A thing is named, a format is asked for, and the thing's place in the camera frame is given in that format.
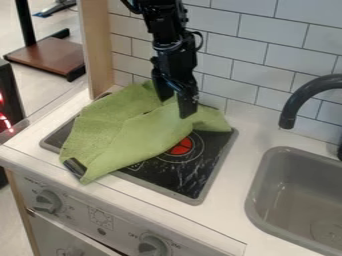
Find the toy stove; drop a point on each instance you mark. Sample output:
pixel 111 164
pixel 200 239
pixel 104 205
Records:
pixel 196 166

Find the toy sink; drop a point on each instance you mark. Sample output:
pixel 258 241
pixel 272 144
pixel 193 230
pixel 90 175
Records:
pixel 298 200

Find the black computer case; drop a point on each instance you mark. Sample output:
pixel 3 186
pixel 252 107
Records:
pixel 8 96

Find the tap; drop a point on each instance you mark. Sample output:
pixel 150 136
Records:
pixel 302 95

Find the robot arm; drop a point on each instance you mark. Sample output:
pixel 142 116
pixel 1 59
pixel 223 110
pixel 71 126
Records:
pixel 162 20

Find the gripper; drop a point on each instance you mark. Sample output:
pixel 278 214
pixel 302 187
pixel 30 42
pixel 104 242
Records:
pixel 178 65

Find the green cloth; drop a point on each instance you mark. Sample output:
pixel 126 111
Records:
pixel 133 133

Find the brown wooden furniture base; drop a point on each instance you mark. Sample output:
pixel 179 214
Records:
pixel 49 55

